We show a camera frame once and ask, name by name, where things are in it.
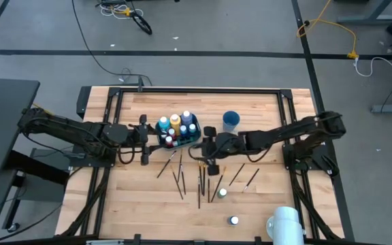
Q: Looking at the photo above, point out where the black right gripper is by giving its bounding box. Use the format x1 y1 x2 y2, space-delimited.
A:
203 126 221 176

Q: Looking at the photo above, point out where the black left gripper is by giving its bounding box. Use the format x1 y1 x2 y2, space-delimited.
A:
127 114 166 167

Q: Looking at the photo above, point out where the large teal paint bottle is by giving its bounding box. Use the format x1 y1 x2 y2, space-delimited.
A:
158 116 172 132

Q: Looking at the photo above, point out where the grey-blue plastic caddy tray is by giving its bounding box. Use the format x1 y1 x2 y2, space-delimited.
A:
154 114 203 150

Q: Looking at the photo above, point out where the large yellow paint bottle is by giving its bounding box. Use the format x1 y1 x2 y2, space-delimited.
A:
169 114 182 136

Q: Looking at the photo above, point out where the grey-blue plastic cup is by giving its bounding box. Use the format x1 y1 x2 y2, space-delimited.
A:
222 110 241 133

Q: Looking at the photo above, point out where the large purple paint bottle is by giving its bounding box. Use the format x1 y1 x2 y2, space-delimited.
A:
180 110 193 127

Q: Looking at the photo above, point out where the dark grey desk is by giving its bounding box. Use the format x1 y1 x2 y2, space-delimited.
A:
0 76 41 173

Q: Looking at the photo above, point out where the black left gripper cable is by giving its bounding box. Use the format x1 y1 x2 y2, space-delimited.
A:
116 144 144 165

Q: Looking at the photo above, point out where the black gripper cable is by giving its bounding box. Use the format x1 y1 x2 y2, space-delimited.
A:
116 144 144 165
187 141 272 164

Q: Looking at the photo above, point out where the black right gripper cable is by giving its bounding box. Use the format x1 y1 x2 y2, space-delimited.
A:
187 141 272 164

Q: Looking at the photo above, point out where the black frame side rail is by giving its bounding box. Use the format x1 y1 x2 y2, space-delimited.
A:
279 88 345 241
76 86 124 239

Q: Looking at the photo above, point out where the black frame beam with lights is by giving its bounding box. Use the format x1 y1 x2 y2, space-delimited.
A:
107 86 294 96

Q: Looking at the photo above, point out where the black cable loop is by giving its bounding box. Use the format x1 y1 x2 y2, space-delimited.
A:
131 12 153 35

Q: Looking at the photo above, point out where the black floor cable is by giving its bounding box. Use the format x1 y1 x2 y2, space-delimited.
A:
71 0 153 86

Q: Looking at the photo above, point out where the white and yellow cable bundle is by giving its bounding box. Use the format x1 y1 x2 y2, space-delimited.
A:
95 0 144 20

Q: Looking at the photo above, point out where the white floor cable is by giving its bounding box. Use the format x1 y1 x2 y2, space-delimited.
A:
354 56 392 93

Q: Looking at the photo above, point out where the yellow floor cable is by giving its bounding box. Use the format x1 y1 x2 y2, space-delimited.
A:
296 0 359 59

